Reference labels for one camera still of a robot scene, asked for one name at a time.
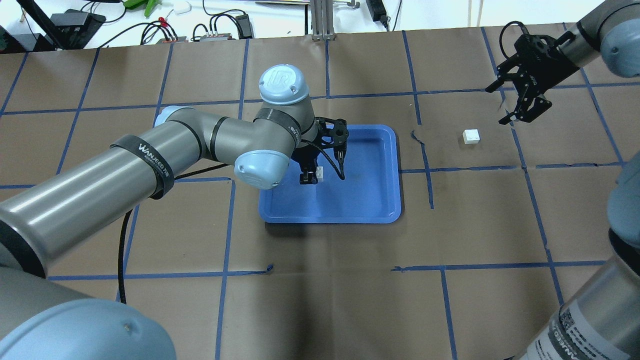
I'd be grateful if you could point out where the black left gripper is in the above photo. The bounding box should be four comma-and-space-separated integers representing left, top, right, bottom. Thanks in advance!
292, 135, 321, 185

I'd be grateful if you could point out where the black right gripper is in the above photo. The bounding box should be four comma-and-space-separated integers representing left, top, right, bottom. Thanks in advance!
485, 34, 579, 125

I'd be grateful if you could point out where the white block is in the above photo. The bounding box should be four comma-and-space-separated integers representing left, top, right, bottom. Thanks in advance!
462, 129, 481, 145
315, 166, 324, 183

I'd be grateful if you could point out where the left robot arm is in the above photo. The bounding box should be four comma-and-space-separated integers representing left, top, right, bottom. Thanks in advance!
1, 64, 319, 360

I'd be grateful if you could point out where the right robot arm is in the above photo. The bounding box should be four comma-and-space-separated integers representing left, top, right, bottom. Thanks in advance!
482, 0, 639, 360

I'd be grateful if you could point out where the blue plastic tray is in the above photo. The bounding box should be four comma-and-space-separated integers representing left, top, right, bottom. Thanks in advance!
257, 124, 402, 224

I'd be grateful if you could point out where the black power adapter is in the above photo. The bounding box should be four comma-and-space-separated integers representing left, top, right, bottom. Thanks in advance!
365, 0, 389, 28

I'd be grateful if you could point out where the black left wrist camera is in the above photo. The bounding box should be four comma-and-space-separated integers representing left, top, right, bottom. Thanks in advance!
314, 116, 349, 152

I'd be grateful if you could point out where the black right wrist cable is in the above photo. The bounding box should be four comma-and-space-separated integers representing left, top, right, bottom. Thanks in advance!
499, 21, 531, 63

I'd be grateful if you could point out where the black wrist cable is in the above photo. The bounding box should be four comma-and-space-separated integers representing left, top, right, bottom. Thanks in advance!
116, 142, 346, 305
499, 21, 531, 63

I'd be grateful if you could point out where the aluminium profile post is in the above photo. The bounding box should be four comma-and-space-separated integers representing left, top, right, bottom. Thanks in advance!
310, 0, 336, 41

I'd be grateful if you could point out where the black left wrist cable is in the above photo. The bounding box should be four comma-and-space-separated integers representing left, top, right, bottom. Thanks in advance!
116, 142, 346, 305

